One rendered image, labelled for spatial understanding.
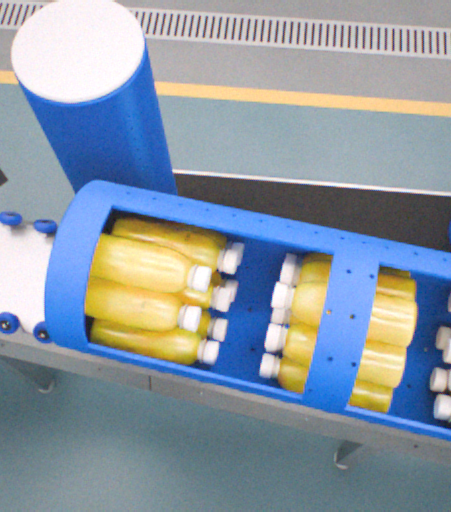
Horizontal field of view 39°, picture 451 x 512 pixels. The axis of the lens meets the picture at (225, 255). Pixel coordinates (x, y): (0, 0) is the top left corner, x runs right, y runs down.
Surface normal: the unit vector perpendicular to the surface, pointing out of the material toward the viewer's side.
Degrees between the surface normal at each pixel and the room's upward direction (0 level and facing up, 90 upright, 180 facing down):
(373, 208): 0
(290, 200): 0
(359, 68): 0
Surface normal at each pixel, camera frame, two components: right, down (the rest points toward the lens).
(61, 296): -0.18, 0.27
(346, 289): -0.04, -0.39
